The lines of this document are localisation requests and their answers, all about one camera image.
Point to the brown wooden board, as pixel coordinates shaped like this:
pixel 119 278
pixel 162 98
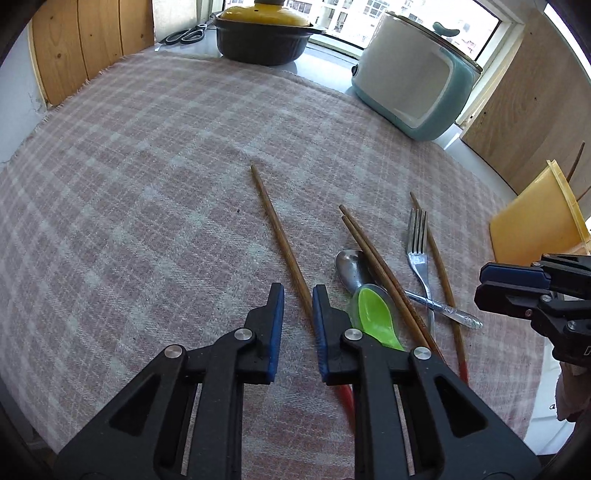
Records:
pixel 521 115

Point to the metal spoon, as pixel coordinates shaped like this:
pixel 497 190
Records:
pixel 351 270

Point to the window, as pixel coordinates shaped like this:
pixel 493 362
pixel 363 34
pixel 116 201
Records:
pixel 351 14

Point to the pink plaid tablecloth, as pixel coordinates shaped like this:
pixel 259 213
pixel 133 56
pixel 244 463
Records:
pixel 161 184

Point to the yellow utensil holder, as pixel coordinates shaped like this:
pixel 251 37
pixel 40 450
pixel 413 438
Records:
pixel 531 221

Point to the black cooking pot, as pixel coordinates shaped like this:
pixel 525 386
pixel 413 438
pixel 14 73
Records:
pixel 263 46

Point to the green plastic spoon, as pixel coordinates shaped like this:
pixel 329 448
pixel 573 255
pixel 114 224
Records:
pixel 376 314

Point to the white teal rice cooker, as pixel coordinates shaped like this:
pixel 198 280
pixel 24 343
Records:
pixel 401 69

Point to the yellow pot lid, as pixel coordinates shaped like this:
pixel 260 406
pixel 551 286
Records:
pixel 263 16

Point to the metal fork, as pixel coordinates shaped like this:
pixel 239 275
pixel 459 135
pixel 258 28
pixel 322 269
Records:
pixel 418 263

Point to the light wooden plank panel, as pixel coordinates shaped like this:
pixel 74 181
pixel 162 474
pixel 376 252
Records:
pixel 69 46

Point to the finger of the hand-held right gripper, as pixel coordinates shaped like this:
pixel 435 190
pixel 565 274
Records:
pixel 503 297
pixel 508 273

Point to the glass cooker lid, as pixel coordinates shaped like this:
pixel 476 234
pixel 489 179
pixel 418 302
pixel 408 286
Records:
pixel 445 31

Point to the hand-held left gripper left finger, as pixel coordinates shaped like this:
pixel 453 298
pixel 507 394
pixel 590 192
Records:
pixel 277 332

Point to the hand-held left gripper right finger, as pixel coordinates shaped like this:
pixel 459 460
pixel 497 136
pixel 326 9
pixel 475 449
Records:
pixel 319 332

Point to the black scissors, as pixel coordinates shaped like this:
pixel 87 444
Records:
pixel 184 36

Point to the person's right forearm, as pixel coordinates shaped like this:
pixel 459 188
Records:
pixel 565 392

